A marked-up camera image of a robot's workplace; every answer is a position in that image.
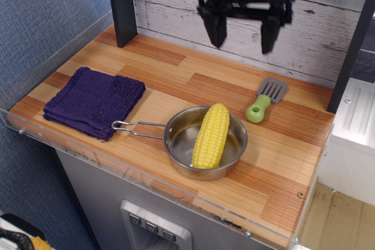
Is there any yellow toy corn cob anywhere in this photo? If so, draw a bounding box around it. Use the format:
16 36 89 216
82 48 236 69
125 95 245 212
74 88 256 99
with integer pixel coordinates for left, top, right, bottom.
192 104 230 169

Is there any grey toy fridge cabinet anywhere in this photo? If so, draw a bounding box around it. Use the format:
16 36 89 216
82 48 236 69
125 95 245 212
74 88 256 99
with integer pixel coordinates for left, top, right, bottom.
57 151 269 249

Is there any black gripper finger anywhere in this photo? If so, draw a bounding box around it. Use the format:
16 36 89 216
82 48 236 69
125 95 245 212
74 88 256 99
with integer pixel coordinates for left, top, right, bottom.
197 6 227 49
261 15 284 54

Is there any dark left upright post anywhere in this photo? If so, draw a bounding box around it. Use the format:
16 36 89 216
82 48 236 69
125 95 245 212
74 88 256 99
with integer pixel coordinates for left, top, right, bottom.
110 0 138 47

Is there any silver dispenser button panel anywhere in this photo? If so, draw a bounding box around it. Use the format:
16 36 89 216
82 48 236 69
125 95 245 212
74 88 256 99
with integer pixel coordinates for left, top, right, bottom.
120 200 193 249

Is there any grey spatula with green handle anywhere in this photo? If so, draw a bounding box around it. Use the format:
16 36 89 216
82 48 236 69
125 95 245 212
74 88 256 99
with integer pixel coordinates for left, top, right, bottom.
246 77 288 124

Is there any clear acrylic edge guard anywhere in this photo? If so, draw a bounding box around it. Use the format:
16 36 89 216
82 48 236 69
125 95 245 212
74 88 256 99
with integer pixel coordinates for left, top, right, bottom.
8 26 333 249

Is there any purple folded cloth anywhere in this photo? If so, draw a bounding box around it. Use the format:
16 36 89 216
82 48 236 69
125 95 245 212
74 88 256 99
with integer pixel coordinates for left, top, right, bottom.
43 67 146 141

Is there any stainless steel pot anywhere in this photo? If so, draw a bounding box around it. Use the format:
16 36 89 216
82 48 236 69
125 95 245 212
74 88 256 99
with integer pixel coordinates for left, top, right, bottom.
112 106 248 180

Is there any white ribbed side surface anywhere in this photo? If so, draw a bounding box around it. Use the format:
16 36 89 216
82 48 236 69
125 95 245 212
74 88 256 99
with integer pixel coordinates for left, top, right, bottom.
332 78 374 149

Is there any dark upright post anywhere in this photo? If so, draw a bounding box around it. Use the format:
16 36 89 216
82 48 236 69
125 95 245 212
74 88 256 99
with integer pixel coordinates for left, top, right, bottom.
110 0 138 47
326 0 374 114

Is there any yellow object bottom corner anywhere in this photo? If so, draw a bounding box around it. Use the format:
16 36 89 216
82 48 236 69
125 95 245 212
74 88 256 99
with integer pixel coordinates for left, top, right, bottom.
30 237 53 250

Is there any dark right upright post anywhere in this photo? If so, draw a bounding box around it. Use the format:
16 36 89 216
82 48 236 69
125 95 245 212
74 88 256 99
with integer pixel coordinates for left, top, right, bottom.
326 0 374 114

